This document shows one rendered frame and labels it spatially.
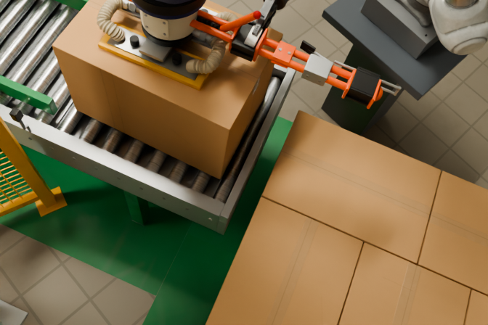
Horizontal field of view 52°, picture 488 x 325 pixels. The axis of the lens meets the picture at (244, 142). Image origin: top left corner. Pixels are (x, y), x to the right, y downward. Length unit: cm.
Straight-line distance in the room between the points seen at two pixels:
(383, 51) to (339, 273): 84
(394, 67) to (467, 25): 34
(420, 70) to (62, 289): 169
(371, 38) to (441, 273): 89
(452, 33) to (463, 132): 122
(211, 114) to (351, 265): 74
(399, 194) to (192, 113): 88
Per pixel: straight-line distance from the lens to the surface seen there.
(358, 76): 145
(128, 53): 157
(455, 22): 175
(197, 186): 181
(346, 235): 185
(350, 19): 205
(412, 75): 198
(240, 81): 154
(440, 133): 285
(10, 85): 198
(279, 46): 146
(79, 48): 162
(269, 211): 181
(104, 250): 234
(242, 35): 146
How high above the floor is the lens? 225
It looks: 64 degrees down
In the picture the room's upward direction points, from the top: 14 degrees clockwise
